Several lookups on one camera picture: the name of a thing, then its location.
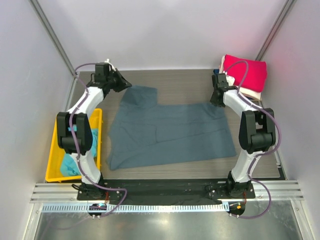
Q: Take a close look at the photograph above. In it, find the folded cream t shirt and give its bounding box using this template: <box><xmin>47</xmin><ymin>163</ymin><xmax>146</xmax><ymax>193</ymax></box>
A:
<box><xmin>218</xmin><ymin>60</ymin><xmax>262</xmax><ymax>101</ymax></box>

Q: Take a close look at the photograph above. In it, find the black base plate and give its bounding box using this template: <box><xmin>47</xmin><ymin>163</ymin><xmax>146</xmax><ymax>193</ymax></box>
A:
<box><xmin>72</xmin><ymin>178</ymin><xmax>256</xmax><ymax>206</ymax></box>

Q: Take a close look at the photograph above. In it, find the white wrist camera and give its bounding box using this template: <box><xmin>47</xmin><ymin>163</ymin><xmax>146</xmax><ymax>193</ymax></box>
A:
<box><xmin>104</xmin><ymin>58</ymin><xmax>116</xmax><ymax>72</ymax></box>
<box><xmin>225</xmin><ymin>73</ymin><xmax>235</xmax><ymax>86</ymax></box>

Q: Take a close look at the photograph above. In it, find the folded red t shirt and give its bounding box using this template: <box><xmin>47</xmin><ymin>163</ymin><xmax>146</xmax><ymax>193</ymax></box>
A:
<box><xmin>221</xmin><ymin>54</ymin><xmax>268</xmax><ymax>93</ymax></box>

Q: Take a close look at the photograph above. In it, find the turquoise t shirt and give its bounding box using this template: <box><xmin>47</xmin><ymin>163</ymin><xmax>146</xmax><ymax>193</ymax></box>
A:
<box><xmin>60</xmin><ymin>128</ymin><xmax>99</xmax><ymax>177</ymax></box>

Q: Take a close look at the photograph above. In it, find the slate blue t shirt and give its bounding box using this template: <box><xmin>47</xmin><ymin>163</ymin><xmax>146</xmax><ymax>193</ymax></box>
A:
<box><xmin>107</xmin><ymin>86</ymin><xmax>236</xmax><ymax>170</ymax></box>

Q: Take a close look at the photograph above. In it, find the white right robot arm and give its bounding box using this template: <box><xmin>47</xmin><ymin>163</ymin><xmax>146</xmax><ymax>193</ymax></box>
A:
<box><xmin>210</xmin><ymin>73</ymin><xmax>276</xmax><ymax>198</ymax></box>

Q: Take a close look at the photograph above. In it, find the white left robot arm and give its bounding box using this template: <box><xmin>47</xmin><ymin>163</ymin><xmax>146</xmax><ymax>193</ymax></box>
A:
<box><xmin>56</xmin><ymin>60</ymin><xmax>132</xmax><ymax>200</ymax></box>

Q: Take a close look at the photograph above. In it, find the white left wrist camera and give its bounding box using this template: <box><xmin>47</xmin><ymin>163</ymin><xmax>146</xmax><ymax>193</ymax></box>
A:
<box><xmin>104</xmin><ymin>58</ymin><xmax>116</xmax><ymax>72</ymax></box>

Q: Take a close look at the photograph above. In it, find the white slotted cable duct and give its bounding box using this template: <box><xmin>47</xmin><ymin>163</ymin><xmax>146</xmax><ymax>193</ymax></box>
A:
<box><xmin>41</xmin><ymin>202</ymin><xmax>229</xmax><ymax>214</ymax></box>

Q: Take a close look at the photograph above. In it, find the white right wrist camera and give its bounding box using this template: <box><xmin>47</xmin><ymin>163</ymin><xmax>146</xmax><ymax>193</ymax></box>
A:
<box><xmin>225</xmin><ymin>73</ymin><xmax>235</xmax><ymax>86</ymax></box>

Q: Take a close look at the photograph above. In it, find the aluminium frame rail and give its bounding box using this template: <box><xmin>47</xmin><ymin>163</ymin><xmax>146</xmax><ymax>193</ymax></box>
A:
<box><xmin>29</xmin><ymin>182</ymin><xmax>83</xmax><ymax>204</ymax></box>

